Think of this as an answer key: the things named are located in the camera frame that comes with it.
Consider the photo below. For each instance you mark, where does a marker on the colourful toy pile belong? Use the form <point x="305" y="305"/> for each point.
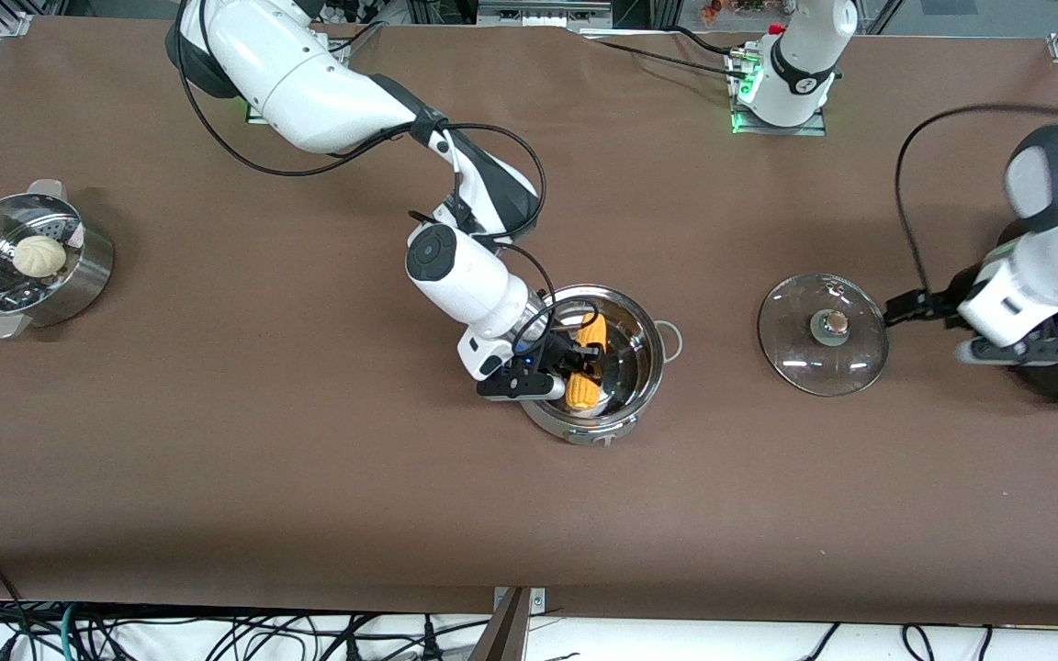
<point x="722" y="11"/>

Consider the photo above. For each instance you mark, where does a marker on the steel steamer pot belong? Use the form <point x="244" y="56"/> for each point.
<point x="79" y="285"/>

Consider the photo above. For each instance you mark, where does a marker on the brown wedge-shaped post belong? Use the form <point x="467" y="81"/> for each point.
<point x="503" y="638"/>

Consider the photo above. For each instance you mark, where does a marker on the grey metal box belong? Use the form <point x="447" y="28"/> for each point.
<point x="543" y="14"/>

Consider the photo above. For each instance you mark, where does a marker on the small metal edge bracket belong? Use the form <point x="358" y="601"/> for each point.
<point x="536" y="601"/>

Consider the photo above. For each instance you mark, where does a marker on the yellow corn cob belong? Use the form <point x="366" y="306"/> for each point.
<point x="584" y="390"/>

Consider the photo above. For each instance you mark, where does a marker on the round glass pot lid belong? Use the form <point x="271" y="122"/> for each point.
<point x="804" y="349"/>

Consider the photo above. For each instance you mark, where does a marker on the beige steel cooking pot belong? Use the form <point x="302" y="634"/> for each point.
<point x="630" y="367"/>

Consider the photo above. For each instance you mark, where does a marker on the small white pink item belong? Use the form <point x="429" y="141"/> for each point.
<point x="76" y="236"/>

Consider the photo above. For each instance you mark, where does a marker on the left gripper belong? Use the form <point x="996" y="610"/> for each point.
<point x="937" y="304"/>

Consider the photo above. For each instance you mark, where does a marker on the white steamed bun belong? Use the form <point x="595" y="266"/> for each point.
<point x="40" y="257"/>

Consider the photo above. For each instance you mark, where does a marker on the brown table cover sheet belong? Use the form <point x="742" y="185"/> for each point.
<point x="309" y="459"/>

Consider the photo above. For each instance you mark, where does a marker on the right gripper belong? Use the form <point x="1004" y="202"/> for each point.
<point x="558" y="350"/>

